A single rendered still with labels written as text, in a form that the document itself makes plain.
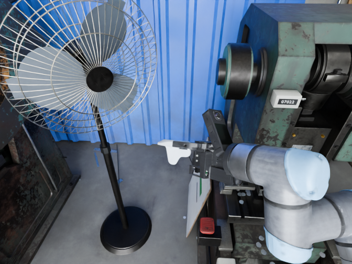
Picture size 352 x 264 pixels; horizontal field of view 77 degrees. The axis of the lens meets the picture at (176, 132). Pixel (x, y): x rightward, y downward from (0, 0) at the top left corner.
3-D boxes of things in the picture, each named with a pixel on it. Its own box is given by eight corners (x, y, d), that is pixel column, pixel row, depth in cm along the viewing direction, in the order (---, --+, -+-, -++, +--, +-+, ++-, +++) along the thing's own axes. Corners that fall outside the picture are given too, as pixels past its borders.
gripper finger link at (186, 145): (170, 147, 51) (207, 151, 49) (171, 140, 51) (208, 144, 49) (176, 146, 56) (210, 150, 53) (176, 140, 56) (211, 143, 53)
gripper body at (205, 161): (185, 173, 53) (224, 186, 43) (188, 138, 53) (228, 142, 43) (208, 171, 58) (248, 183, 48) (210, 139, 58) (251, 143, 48)
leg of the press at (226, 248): (217, 309, 131) (246, 229, 76) (197, 307, 131) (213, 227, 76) (209, 185, 203) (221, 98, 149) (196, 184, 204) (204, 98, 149)
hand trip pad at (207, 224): (213, 241, 94) (215, 232, 89) (199, 241, 94) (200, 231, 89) (212, 226, 99) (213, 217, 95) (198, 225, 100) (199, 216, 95)
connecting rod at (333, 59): (323, 147, 79) (375, 50, 58) (288, 145, 80) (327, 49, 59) (301, 116, 96) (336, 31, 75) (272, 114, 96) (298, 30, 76)
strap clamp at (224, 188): (253, 195, 110) (258, 182, 104) (220, 194, 111) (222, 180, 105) (251, 186, 115) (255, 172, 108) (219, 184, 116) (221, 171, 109)
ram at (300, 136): (308, 189, 90) (341, 132, 72) (271, 188, 91) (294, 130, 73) (293, 160, 104) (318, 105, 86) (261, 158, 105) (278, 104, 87)
